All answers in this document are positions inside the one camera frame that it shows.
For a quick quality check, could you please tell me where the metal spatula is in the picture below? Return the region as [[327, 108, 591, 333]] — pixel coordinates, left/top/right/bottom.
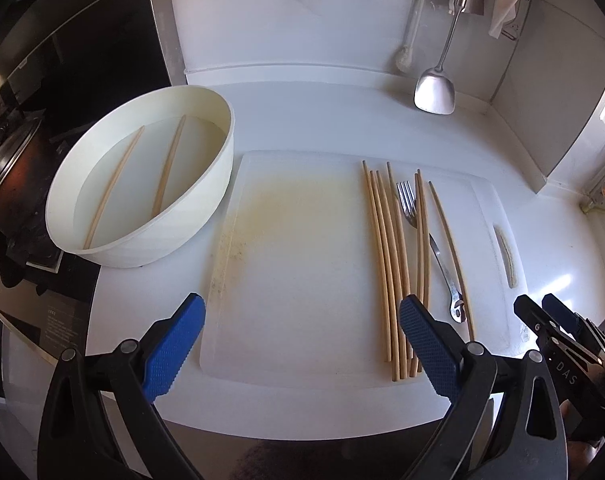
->
[[413, 0, 478, 115]]

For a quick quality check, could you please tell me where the metal fork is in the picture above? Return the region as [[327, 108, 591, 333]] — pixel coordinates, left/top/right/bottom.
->
[[397, 180, 465, 323]]

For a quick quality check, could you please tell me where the white plastic basin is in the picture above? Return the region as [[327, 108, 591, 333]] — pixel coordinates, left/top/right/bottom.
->
[[45, 85, 236, 269]]

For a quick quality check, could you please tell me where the white plastic cutting board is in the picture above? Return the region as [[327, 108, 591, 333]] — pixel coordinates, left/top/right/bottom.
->
[[200, 150, 529, 389]]

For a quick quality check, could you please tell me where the dark cooking pan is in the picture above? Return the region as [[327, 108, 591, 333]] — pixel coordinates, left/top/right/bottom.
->
[[0, 112, 49, 213]]

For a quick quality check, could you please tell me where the black range hood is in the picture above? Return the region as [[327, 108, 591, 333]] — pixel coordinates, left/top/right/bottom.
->
[[0, 0, 169, 126]]

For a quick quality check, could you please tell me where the white bottle brush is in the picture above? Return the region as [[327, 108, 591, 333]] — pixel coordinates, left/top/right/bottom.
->
[[395, 0, 434, 72]]

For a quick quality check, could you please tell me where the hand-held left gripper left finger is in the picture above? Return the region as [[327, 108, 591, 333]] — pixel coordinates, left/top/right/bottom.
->
[[37, 292, 206, 480]]

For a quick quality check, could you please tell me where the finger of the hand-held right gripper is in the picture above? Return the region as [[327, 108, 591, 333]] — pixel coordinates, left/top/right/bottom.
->
[[513, 293, 605, 441], [541, 293, 605, 367]]

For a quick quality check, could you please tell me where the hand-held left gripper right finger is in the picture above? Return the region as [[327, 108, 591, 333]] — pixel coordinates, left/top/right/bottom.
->
[[399, 294, 567, 480]]

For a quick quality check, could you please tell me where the black cooktop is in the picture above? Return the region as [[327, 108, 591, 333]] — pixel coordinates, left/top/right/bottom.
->
[[0, 195, 100, 321]]

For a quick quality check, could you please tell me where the beige hanging cloth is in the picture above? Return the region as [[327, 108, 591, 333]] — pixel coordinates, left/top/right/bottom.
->
[[470, 0, 524, 39]]

